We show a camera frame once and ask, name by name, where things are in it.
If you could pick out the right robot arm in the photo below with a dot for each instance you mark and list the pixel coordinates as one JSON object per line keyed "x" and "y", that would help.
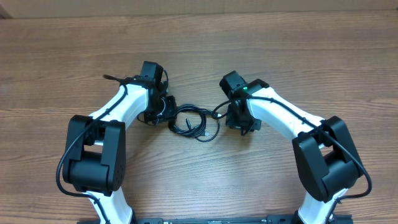
{"x": 327, "y": 160}

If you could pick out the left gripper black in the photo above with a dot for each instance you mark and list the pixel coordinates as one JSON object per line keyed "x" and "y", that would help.
{"x": 170, "y": 112}

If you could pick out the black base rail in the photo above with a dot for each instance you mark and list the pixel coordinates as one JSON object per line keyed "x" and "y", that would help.
{"x": 214, "y": 221}

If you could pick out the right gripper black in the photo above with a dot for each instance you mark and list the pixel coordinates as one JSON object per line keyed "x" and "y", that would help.
{"x": 231, "y": 122}

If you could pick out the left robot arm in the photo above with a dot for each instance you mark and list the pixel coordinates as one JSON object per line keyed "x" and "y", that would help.
{"x": 93, "y": 165}

